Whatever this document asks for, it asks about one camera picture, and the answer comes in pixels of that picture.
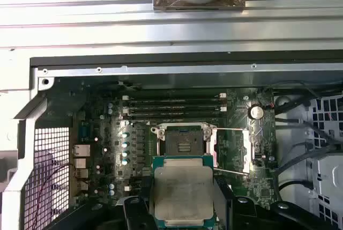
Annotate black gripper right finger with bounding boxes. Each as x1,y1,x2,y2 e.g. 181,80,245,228
214,178,343,230

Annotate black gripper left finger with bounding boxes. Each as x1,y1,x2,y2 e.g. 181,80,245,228
44,179,152,230

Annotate CPU with silver top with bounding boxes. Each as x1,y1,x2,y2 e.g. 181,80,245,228
149,154,217,229

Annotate metal socket cover frame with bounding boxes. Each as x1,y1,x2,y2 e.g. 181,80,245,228
210,127,255,176

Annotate CPU socket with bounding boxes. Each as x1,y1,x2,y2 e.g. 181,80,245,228
150,122,218,161

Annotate black RAM slot white clips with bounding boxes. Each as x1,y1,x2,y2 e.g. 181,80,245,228
122,94,227,104
122,108,227,115

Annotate green motherboard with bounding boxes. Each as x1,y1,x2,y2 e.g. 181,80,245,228
71,82,277,206

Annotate silver rear port block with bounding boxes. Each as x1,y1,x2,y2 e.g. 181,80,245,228
72,144,91,158

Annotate blue VGA port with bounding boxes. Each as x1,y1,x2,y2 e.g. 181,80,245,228
79,123,91,142

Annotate white perforated drive cage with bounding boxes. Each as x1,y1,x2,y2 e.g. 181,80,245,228
308,90,343,230

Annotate silver coin cell battery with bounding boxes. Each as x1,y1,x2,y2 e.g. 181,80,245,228
248,103,265,120

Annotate grey metal PC case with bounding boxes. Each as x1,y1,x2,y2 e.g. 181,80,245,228
0,57,343,230

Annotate black cable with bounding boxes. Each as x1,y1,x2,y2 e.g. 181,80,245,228
278,179,315,196

